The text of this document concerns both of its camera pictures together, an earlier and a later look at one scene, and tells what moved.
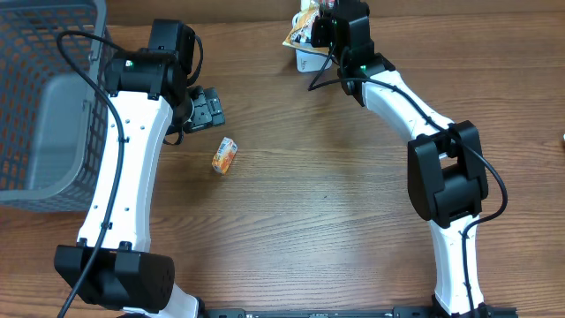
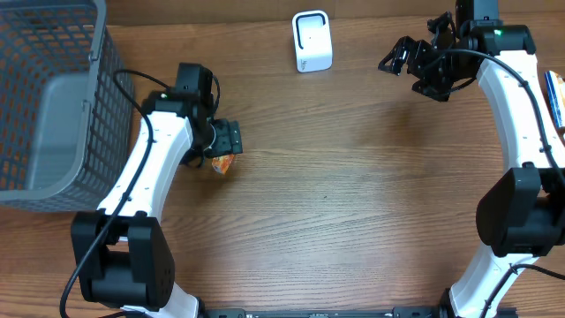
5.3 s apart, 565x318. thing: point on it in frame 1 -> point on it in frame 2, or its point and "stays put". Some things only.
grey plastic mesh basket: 54,123 stays put
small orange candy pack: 224,155 stays put
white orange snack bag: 300,34 -> 555,85
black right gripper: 317,24 -> 440,87
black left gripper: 209,109 -> 229,138
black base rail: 320,313 stays put
